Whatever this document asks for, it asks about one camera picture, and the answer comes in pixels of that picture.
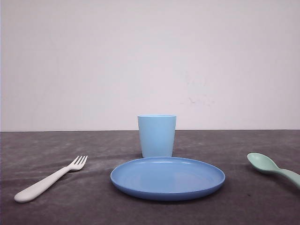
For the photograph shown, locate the light blue plastic cup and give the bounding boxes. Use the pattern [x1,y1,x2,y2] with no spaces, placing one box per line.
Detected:
[138,114,176,158]

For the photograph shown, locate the white plastic fork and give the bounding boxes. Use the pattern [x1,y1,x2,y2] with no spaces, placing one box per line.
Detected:
[14,156,88,203]

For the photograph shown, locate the mint green plastic spoon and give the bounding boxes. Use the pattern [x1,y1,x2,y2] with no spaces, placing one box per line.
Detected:
[247,152,300,189]

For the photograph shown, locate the blue plastic plate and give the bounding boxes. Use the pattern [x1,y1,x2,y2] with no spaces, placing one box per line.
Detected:
[110,157,225,201]

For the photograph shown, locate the grey table cloth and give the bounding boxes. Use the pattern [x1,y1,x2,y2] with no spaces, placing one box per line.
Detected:
[0,130,300,225]

